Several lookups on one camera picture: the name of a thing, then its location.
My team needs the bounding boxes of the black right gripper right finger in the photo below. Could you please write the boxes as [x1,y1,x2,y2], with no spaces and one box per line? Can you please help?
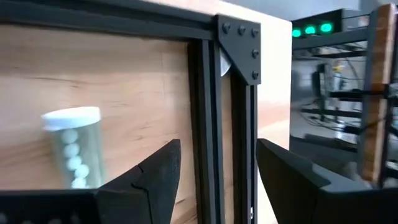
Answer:
[257,139,349,224]

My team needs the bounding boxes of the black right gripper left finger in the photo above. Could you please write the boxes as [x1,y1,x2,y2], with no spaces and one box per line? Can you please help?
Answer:
[95,139,181,224]

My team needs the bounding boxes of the green pill bottle white cap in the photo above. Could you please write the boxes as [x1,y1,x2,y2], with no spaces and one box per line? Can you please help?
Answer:
[40,106,106,190]

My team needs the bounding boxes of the black box with green lights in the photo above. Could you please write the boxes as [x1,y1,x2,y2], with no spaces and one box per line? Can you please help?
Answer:
[291,8,371,50]

